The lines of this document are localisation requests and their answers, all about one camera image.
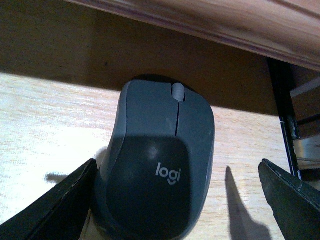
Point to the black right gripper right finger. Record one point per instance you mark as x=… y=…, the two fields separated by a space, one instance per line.
x=295 y=204

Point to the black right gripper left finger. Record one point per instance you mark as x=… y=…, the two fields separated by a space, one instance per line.
x=60 y=214

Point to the dark grey Logitech mouse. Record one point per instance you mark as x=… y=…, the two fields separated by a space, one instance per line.
x=155 y=177

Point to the wooden keyboard tray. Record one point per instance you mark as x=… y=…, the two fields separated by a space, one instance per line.
x=62 y=67

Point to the wooden desk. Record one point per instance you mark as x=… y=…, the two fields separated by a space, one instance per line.
x=287 y=30

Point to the black metal drawer rail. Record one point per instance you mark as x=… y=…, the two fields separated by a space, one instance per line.
x=297 y=95

